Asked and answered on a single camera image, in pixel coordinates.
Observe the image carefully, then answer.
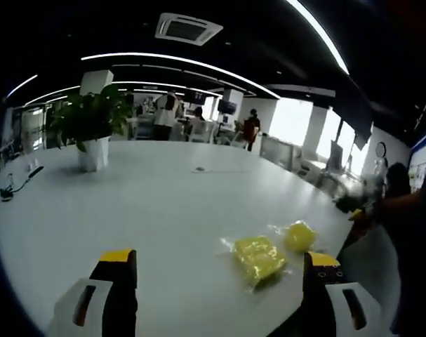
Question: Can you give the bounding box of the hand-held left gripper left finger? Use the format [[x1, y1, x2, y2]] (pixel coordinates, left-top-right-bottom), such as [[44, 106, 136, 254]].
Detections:
[[46, 248, 139, 337]]

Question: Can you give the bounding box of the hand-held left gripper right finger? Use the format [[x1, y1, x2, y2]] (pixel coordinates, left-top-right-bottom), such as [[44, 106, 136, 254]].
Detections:
[[300, 251, 384, 337]]

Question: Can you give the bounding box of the round yellow silicone block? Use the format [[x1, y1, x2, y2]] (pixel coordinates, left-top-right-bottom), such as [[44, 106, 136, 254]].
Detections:
[[285, 221, 318, 252]]

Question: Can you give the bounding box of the rectangular yellow silicone block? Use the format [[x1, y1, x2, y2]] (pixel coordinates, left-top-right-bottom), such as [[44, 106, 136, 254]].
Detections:
[[232, 235, 288, 282]]

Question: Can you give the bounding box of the person's head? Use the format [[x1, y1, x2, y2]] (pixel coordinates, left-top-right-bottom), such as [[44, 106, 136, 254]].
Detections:
[[385, 161, 412, 198]]

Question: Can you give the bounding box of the person's dark clothing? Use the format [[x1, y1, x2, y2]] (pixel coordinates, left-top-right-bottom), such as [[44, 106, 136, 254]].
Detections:
[[390, 191, 426, 336]]

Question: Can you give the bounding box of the dark hanging monitor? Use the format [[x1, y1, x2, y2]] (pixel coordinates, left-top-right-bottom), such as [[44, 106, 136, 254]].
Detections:
[[219, 99, 240, 114]]

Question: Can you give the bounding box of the bright wide ceiling light strip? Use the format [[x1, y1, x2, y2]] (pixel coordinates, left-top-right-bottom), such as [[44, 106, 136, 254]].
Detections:
[[286, 0, 351, 75]]

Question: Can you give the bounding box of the green potted plant white pot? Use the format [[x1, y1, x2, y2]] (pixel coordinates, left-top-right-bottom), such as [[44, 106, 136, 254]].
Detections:
[[48, 84, 133, 173]]

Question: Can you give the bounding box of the long curved ceiling light strip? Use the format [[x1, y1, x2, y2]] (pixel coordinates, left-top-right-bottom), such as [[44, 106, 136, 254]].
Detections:
[[80, 52, 282, 100]]

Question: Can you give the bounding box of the white ceiling air conditioner vent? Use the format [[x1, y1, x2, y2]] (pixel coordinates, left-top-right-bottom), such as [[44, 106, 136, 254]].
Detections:
[[154, 12, 225, 47]]

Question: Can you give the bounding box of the blue wall poster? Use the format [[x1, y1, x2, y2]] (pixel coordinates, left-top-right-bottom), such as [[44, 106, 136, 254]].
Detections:
[[408, 127, 426, 193]]

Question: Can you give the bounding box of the black cable with clamp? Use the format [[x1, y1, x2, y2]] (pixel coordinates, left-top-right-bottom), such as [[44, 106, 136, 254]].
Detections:
[[0, 165, 45, 202]]

